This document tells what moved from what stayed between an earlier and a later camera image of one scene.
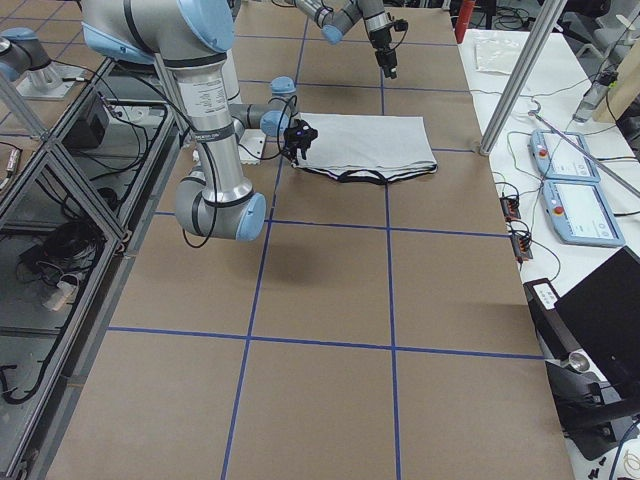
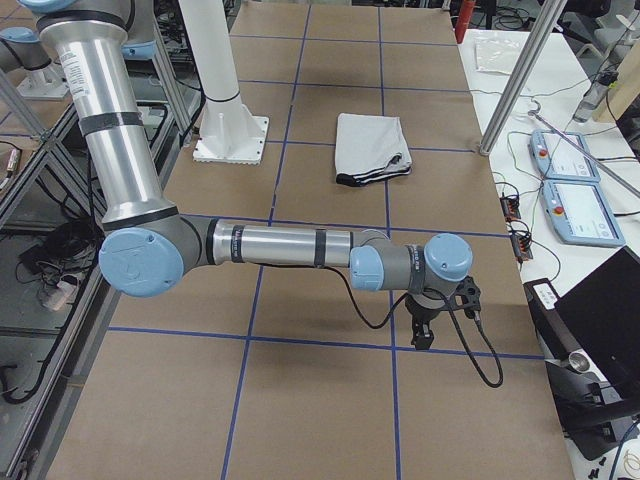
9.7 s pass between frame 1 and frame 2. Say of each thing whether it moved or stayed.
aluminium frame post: stayed
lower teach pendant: stayed
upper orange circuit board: stayed
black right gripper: moved
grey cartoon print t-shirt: moved
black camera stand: stayed
